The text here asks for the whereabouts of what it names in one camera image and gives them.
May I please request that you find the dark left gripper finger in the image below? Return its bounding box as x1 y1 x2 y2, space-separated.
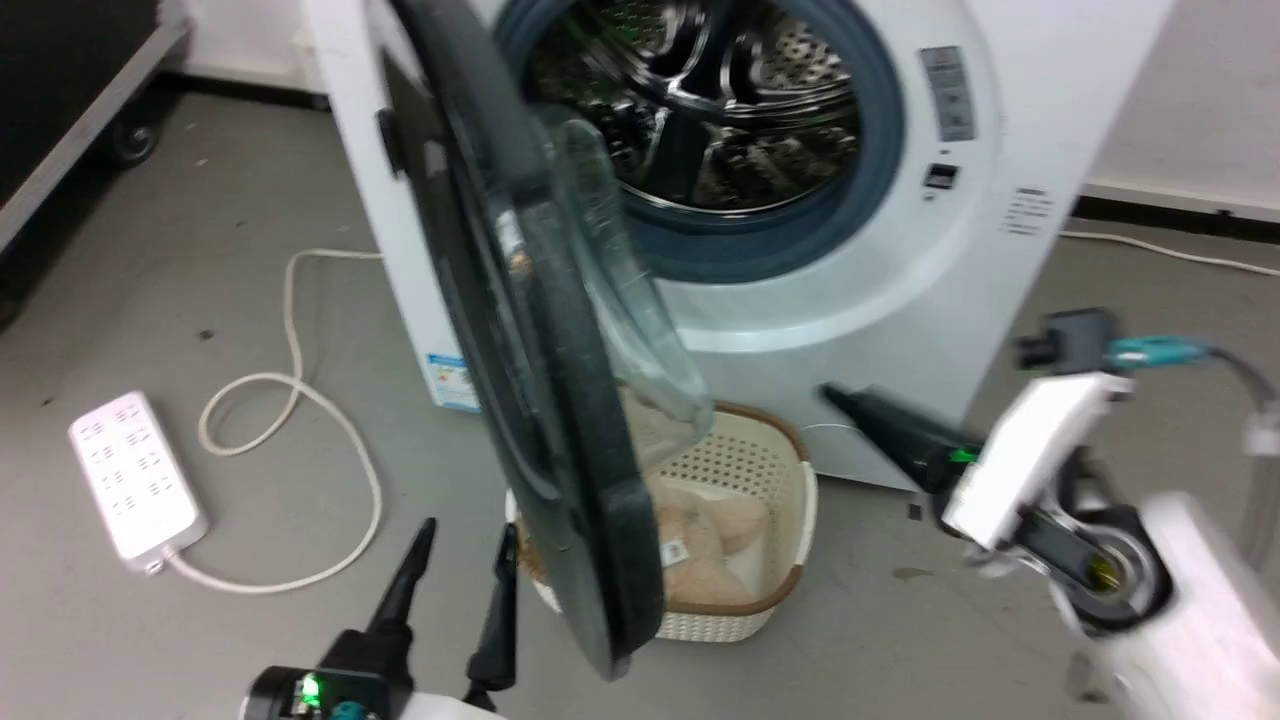
464 521 522 695
364 517 439 643

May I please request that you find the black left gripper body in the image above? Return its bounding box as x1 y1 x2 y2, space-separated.
240 622 419 720

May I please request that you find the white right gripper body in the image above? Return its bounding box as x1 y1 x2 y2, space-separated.
938 370 1138 553

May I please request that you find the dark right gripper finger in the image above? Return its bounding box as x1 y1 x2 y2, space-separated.
818 383 989 497

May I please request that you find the dark round washing machine door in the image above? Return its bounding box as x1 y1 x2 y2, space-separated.
375 0 717 683

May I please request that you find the white front-load washing machine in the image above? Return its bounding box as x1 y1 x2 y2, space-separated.
300 0 1177 493

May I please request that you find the cream perforated laundry basket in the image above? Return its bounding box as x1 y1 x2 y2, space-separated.
504 400 820 644

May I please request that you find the blue energy label sticker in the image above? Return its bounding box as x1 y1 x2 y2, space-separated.
424 351 482 414

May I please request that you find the beige plush toy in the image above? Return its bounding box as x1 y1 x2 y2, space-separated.
640 474 773 607

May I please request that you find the white power strip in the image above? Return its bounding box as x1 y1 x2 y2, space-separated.
67 390 210 577

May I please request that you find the black wheeled equipment case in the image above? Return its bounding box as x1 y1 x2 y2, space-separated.
0 0 193 333

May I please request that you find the teal plug camera cable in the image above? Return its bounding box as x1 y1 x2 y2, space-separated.
1108 334 1280 456

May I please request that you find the white power strip cable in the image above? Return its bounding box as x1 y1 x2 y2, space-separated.
163 247 387 597

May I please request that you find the thin white floor cable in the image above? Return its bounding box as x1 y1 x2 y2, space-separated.
1058 229 1280 279

